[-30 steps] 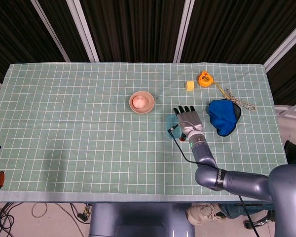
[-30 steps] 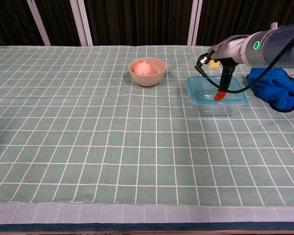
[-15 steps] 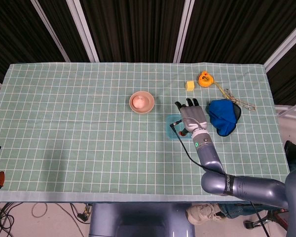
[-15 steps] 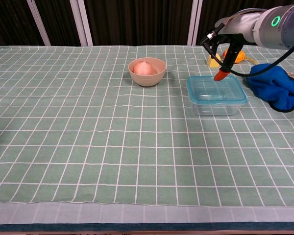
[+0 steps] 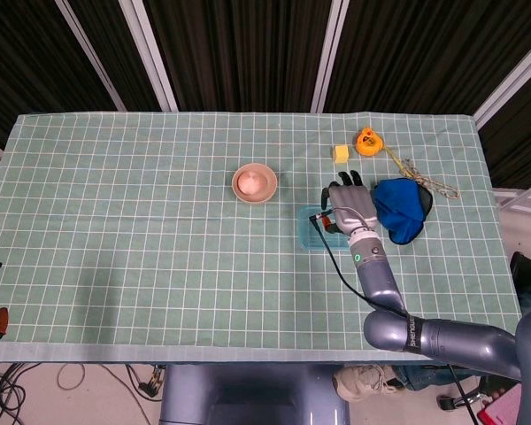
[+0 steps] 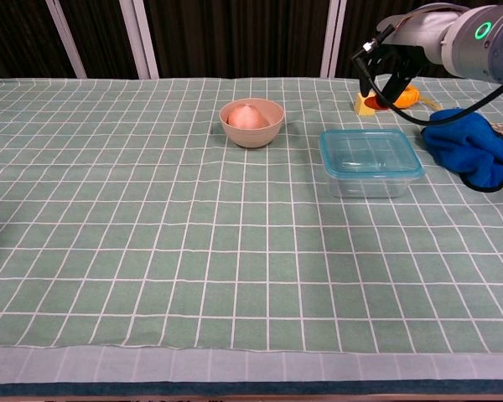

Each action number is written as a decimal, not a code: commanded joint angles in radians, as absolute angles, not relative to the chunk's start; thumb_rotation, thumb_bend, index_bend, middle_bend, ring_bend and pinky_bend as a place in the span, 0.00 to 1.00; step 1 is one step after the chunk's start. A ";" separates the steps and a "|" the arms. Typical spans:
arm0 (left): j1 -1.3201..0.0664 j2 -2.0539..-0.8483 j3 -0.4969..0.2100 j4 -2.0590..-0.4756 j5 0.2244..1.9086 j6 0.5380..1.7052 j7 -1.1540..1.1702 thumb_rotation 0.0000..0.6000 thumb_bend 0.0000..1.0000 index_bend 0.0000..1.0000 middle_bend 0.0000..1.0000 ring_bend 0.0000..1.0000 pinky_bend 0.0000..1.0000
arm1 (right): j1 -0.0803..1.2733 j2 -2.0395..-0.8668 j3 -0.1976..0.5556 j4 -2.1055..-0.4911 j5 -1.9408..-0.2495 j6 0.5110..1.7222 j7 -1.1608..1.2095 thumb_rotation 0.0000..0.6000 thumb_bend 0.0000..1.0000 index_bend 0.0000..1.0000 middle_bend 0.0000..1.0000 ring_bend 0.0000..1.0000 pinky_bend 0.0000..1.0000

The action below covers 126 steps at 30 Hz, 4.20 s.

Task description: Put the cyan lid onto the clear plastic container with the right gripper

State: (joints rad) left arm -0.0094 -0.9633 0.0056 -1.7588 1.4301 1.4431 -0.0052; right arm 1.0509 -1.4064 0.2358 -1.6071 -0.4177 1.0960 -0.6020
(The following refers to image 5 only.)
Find pink box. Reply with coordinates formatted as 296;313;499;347
476;389;521;425

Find beige sneaker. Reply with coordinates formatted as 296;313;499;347
334;365;404;403

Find blue cloth with black trim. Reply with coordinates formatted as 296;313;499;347
371;177;434;245

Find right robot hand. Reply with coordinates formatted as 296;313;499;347
320;169;381;236

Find thin grey frame post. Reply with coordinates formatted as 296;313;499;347
55;0;127;112

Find tangled black floor cables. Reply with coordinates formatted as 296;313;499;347
0;362;27;425

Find white frame post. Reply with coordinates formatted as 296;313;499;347
118;0;179;112
473;33;531;129
310;0;353;114

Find orange tape measure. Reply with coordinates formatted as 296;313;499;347
353;127;404;172

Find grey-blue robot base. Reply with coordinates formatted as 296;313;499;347
158;362;351;425

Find black curtain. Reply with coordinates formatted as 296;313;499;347
0;0;531;191

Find black and yellow plug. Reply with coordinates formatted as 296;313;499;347
139;365;165;398

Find black flat panel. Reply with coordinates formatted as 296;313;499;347
511;251;531;284

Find green checkered tablecloth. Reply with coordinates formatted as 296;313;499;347
0;110;531;364

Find beige bowl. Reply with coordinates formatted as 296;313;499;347
231;162;279;205

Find blue translucent lid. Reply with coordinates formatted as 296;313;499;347
296;205;353;252

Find braided beige rope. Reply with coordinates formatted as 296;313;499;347
397;158;461;199

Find chrome chair base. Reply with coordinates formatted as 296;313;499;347
437;389;492;411

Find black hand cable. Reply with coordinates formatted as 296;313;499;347
309;211;478;425

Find clear plastic container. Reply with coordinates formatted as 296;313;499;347
296;204;367;253

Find thin black floor cable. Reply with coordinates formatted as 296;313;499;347
101;363;151;425

